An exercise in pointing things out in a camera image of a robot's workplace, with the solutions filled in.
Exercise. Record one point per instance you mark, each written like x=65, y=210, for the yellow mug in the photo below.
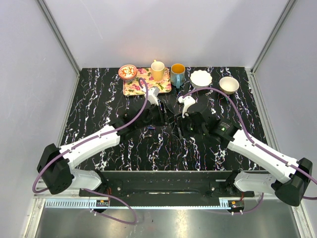
x=157, y=70

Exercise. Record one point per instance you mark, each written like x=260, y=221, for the blue mug orange inside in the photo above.
x=177, y=75

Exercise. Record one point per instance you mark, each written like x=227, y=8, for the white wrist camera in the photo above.
x=186, y=102
x=153, y=95

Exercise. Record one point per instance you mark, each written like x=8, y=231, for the cream bowl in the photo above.
x=229, y=85

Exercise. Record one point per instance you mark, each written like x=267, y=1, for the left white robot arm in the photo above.
x=58, y=166

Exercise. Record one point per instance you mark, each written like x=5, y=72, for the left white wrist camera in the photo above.
x=153, y=95

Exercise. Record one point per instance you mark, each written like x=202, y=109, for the floral rectangular tray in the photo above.
x=132, y=88

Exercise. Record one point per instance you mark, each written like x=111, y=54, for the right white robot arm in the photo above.
x=286, y=177

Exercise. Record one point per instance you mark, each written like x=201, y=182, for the small red patterned bowl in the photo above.
x=127, y=72

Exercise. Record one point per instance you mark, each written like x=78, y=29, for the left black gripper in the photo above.
x=164, y=116

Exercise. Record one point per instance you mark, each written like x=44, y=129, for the white scalloped plate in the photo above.
x=200, y=79

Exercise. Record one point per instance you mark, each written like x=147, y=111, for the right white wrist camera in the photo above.
x=186, y=102

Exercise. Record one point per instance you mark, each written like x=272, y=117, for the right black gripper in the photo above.
x=181, y=122

